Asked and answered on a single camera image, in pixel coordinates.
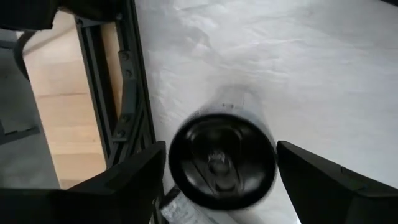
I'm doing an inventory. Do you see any black table frame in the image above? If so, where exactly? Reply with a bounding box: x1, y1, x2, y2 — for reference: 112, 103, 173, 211
74, 0, 165, 224

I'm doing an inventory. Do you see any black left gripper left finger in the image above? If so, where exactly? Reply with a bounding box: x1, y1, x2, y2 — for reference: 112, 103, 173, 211
0, 141, 167, 224

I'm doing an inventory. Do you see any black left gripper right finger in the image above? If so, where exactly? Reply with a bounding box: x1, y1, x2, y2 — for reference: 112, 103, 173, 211
276, 140, 398, 224

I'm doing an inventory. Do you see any black cable loop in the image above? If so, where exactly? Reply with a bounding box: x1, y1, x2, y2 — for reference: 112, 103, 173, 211
12, 29, 37, 82

